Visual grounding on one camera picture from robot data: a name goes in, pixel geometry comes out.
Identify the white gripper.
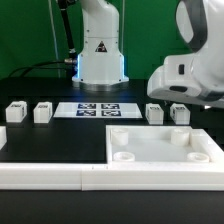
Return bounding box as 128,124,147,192
147,54,224,109

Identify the white square tabletop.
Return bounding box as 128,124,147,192
106,125,224,163

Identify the white U-shaped fence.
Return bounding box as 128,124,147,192
0,125,224,192

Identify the white sheet with tags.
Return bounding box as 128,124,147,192
54,102,142,119

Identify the thin white pole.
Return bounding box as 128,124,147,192
48,0,61,78

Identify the black cable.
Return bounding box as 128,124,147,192
7,58,78,79

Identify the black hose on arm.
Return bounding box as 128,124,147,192
55,0,78,59

